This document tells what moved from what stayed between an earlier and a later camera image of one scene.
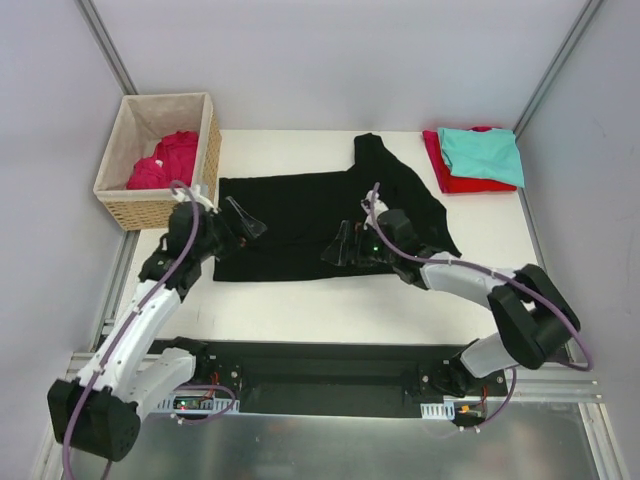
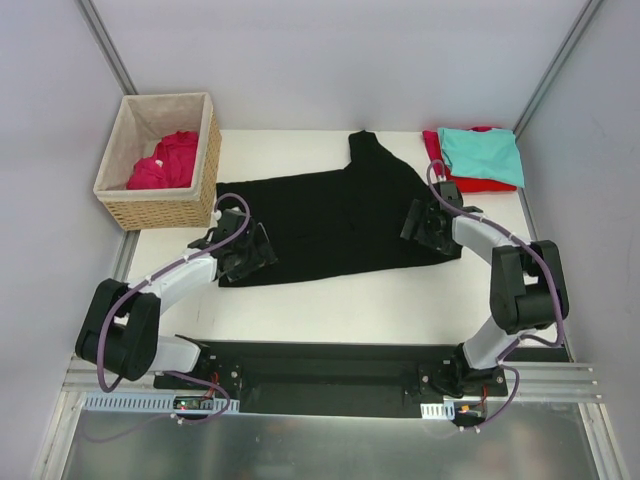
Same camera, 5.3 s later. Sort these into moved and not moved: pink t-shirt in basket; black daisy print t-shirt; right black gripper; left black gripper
Moved: left black gripper; right black gripper
Not moved: black daisy print t-shirt; pink t-shirt in basket
